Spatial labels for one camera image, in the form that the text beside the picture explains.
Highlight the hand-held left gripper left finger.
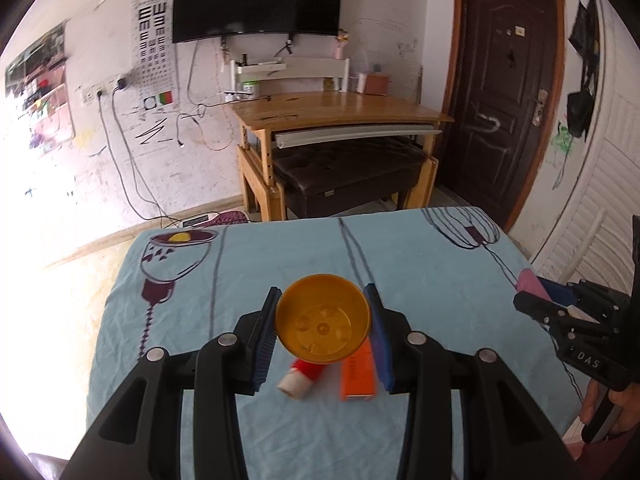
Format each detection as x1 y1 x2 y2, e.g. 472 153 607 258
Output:
60 286 284 480

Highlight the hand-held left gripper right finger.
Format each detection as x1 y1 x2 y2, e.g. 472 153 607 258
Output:
363 282 574 480

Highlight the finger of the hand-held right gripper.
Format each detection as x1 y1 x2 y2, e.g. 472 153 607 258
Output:
513 291 621 333
541 279 632 312

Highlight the pink oval case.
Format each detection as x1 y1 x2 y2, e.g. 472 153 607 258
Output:
515 268 554 304

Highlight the yellow plastic cup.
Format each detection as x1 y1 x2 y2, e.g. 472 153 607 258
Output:
275 274 374 366

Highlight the person's right hand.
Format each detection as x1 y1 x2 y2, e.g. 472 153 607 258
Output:
579 379 640 442

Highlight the orange cardboard box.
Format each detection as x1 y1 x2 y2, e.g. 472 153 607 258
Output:
340 337 379 402

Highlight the red white tube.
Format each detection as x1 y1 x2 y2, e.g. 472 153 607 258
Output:
277 357 324 401

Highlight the light blue printed tablecloth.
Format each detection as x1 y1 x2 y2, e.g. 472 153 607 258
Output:
85 205 589 480

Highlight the person's dark red clothing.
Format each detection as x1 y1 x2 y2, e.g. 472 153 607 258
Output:
562 422 640 480

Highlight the white louvered door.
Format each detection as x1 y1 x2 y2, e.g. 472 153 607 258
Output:
531 95 640 302

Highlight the white flat device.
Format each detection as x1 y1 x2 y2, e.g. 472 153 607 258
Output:
176 212 222 229

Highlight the dark padded bench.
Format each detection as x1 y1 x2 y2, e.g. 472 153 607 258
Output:
272 137 434 220

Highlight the black hanging bag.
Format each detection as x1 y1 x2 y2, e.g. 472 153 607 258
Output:
566 87 599 139

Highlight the dark brown door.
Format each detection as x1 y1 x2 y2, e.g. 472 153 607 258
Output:
435 0 565 234

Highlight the wooden desk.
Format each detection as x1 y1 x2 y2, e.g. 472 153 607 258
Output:
225 91 455 222

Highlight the pink brown box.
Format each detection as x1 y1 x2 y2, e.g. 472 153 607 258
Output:
362 72 391 95

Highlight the white desk shelf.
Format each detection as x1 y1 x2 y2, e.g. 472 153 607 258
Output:
231 57 351 99

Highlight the black hanging cloth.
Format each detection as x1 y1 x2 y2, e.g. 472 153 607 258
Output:
568 0 601 62

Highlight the eye chart poster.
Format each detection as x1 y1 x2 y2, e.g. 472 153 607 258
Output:
132 0 176 109

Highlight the white dangling cable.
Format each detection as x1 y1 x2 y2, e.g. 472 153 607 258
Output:
175 104 237 152

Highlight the black charger cable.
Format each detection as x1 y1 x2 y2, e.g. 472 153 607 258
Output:
111 87 167 222

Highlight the white wall outlet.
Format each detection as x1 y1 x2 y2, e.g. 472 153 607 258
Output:
82 80 119 104

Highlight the colourful wall poster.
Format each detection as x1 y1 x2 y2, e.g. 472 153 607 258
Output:
4 22 76 149

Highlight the black wall television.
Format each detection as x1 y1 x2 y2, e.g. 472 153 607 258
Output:
172 0 344 45

